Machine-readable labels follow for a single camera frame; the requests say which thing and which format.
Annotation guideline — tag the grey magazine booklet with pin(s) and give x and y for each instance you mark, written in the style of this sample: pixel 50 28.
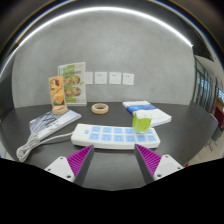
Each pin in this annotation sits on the grey magazine booklet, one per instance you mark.
pixel 49 123

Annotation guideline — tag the green white charger plug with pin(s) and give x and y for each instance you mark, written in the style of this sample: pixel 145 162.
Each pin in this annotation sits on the green white charger plug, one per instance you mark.
pixel 141 122

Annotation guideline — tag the green acrylic sign holder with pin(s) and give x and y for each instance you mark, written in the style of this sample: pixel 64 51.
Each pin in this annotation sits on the green acrylic sign holder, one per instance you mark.
pixel 73 76

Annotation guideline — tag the white blue power strip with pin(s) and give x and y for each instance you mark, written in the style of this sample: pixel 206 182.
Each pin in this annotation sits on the white blue power strip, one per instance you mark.
pixel 112 137

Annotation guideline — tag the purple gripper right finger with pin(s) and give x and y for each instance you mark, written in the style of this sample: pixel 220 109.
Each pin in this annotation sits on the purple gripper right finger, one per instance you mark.
pixel 154 166

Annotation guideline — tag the white wall socket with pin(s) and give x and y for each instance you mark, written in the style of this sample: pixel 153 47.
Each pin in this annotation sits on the white wall socket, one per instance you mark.
pixel 100 77
pixel 128 79
pixel 115 77
pixel 89 77

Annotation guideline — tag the masking tape roll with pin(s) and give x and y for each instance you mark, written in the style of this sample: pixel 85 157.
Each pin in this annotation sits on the masking tape roll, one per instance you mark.
pixel 100 108

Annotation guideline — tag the orange menu on wooden stand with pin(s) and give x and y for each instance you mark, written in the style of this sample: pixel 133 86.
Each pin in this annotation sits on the orange menu on wooden stand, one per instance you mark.
pixel 57 95

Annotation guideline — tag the white blue book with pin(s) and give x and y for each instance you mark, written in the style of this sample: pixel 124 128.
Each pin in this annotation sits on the white blue book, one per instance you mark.
pixel 144 109

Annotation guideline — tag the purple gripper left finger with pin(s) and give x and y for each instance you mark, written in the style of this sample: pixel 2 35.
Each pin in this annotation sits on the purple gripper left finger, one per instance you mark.
pixel 74 167

